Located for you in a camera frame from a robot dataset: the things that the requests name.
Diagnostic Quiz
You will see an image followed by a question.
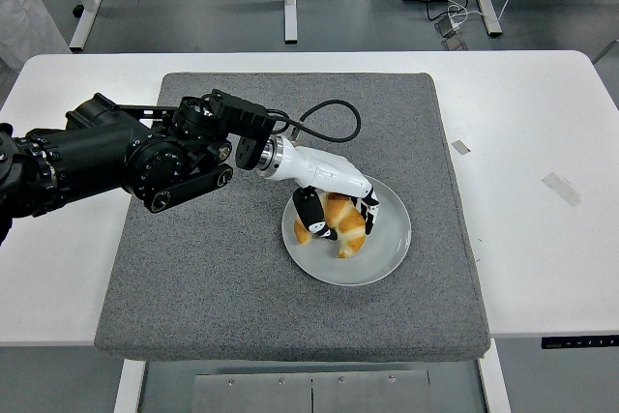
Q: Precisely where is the grey metal plate with screws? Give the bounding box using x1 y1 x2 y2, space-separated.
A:
192 369 432 413

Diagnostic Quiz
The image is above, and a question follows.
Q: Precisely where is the black table control panel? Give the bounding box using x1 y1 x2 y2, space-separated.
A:
540 334 619 350

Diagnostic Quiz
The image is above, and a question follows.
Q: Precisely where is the golden croissant bread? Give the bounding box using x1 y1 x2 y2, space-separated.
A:
293 192 368 259

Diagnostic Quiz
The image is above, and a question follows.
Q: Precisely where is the grey metal bar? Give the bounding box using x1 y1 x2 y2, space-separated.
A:
592 38 619 66

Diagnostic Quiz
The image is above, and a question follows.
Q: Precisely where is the grey round plate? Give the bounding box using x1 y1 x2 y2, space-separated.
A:
281 171 413 286

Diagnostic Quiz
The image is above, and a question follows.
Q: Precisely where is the person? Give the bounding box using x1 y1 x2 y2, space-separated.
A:
0 0 73 90

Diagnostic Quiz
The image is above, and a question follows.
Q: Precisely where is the white table leg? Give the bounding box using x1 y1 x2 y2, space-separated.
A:
113 359 147 413
476 339 513 413

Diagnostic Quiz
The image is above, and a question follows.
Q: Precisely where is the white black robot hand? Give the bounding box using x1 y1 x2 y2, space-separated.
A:
269 137 381 243

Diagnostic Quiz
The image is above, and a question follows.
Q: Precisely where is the grey fabric mat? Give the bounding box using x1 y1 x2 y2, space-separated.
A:
94 72 493 363

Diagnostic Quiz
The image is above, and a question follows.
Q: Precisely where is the large clear tape piece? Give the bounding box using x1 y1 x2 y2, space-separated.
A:
541 172 581 207

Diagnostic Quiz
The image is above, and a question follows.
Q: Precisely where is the white desk leg with foot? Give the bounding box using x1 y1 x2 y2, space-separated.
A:
67 0 111 54

